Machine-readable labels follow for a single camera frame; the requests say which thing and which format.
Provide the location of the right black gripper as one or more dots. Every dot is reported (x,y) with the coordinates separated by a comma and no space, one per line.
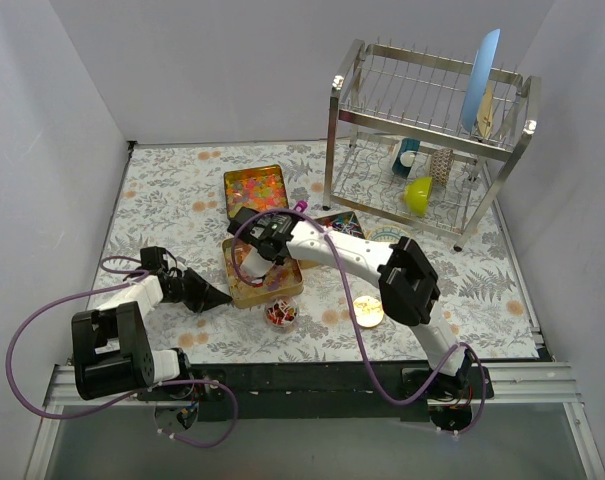
(273,251)

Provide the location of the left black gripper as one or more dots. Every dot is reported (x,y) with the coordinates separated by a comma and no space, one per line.
(192,290)

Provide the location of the gold tin with pale candies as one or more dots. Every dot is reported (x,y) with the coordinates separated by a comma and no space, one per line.
(284,280)

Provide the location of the magenta plastic scoop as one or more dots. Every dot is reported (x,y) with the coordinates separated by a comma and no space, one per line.
(301,205)

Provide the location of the gold tin with jelly candies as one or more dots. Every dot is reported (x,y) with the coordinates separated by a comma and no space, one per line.
(259,188)

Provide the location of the clear glass jar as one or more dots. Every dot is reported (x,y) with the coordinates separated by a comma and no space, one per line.
(281,314)

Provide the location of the gold tin with lollipops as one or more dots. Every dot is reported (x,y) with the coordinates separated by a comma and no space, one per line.
(345,222)

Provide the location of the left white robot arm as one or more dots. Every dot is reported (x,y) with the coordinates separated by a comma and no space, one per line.
(111,351)

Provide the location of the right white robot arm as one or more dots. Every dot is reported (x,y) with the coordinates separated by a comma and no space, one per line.
(407,282)

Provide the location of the floral tablecloth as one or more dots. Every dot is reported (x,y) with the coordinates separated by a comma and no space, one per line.
(174,198)

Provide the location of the patterned ceramic bowl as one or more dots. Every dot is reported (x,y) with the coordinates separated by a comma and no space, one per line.
(387,233)

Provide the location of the round gold lid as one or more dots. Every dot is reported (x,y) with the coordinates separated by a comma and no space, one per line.
(369,311)

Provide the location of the yellow-green plastic bowl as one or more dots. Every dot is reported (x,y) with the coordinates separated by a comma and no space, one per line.
(417,195)

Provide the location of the teal cup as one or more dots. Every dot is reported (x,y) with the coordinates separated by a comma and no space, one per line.
(404,155)

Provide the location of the steel dish rack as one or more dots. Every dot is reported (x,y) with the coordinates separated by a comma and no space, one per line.
(382,94)

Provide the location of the patterned mug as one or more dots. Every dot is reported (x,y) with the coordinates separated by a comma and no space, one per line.
(440,165)

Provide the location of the cream patterned plate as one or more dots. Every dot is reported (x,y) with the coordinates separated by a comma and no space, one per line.
(485,116)

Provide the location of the blue plate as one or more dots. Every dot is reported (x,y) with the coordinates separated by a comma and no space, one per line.
(478,79)

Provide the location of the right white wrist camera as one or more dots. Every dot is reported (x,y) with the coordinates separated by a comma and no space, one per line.
(255,267)

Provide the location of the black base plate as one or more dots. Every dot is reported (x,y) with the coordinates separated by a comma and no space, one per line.
(325,390)

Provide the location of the aluminium rail frame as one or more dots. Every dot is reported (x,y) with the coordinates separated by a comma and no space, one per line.
(534,427)

